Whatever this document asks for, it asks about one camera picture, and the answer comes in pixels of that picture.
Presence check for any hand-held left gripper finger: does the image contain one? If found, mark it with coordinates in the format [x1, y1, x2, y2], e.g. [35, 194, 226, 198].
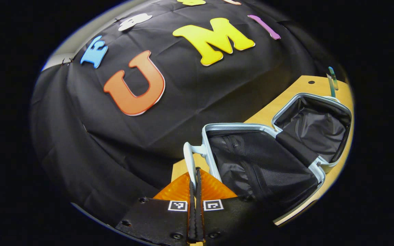
[115, 170, 197, 245]
[196, 167, 277, 245]

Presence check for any pale blue suitcase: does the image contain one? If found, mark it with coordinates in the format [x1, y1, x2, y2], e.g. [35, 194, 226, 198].
[182, 92, 353, 227]

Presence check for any frosted blue skin care tube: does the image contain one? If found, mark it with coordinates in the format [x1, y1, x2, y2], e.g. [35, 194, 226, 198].
[326, 73, 337, 99]

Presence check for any tall blue-green skin care tube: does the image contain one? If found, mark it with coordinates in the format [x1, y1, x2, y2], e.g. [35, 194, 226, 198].
[328, 66, 339, 91]

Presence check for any black backdrop cloth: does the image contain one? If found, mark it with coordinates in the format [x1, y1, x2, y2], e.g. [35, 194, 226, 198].
[29, 0, 351, 228]

